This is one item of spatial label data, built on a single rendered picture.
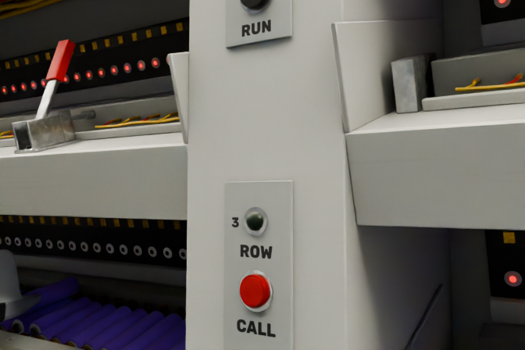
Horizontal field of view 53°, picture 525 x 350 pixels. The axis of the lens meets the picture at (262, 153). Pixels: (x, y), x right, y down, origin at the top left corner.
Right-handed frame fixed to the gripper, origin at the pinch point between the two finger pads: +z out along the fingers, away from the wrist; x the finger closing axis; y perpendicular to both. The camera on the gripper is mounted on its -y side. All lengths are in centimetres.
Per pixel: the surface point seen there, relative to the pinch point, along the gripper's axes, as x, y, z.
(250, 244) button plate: -31.6, 7.3, -9.0
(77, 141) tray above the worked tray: -12.7, 14.2, -4.8
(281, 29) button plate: -33.4, 18.0, -9.6
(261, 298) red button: -32.5, 4.8, -9.2
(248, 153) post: -31.3, 11.9, -9.0
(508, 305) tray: -41.0, 3.4, 8.6
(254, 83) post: -31.7, 15.5, -9.2
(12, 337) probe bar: -3.0, -2.1, -2.4
